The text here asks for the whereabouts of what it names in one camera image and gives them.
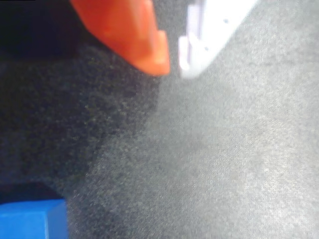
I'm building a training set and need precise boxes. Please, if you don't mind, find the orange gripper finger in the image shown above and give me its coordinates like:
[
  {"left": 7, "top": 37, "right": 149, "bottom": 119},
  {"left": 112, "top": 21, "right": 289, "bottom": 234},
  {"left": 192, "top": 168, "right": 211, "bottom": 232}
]
[{"left": 69, "top": 0, "right": 171, "bottom": 76}]

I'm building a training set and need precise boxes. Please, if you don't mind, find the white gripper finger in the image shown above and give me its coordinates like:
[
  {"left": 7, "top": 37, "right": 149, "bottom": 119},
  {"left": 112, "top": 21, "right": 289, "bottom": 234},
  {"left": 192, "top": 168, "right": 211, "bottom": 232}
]
[{"left": 178, "top": 0, "right": 265, "bottom": 79}]

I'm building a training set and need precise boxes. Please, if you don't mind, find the blue cube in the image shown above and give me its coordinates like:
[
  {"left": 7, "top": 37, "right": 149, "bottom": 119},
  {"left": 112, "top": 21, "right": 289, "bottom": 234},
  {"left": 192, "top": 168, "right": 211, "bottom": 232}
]
[{"left": 0, "top": 198, "right": 69, "bottom": 239}]

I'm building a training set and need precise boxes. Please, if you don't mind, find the black felt mat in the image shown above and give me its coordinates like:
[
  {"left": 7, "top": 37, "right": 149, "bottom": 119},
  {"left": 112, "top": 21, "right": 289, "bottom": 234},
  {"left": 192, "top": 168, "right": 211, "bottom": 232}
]
[{"left": 0, "top": 0, "right": 319, "bottom": 239}]

